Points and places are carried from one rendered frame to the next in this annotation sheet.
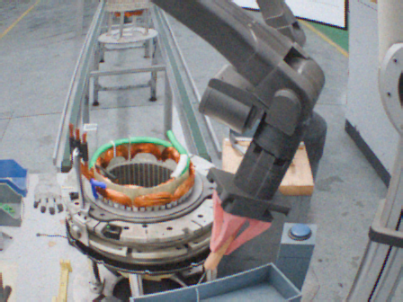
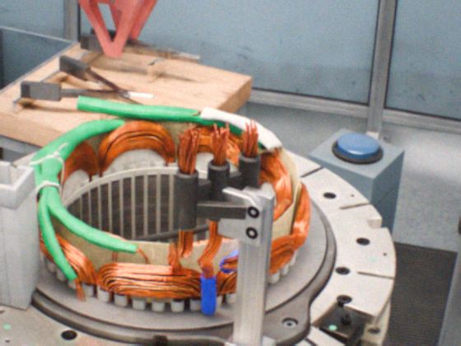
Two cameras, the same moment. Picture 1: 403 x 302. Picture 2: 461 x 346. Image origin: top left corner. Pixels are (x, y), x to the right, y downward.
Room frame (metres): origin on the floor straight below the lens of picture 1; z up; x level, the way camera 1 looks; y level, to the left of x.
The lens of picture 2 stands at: (0.58, 0.63, 1.49)
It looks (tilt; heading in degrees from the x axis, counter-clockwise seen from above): 30 degrees down; 291
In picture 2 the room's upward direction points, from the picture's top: 3 degrees clockwise
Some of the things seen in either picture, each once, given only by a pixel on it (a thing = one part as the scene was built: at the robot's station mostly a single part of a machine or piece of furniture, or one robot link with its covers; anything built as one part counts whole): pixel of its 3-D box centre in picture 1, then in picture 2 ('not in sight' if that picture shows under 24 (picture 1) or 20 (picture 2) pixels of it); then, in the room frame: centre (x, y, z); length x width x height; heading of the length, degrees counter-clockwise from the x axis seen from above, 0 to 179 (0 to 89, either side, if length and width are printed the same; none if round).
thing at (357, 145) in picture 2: (300, 230); (358, 145); (0.78, -0.19, 1.04); 0.04 x 0.04 x 0.01
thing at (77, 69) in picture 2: not in sight; (74, 67); (1.05, -0.12, 1.09); 0.04 x 0.01 x 0.02; 164
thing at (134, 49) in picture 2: not in sight; (144, 50); (1.00, -0.17, 1.10); 0.06 x 0.01 x 0.01; 11
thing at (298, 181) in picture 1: (267, 165); (118, 101); (1.01, -0.14, 1.05); 0.20 x 0.19 x 0.02; 179
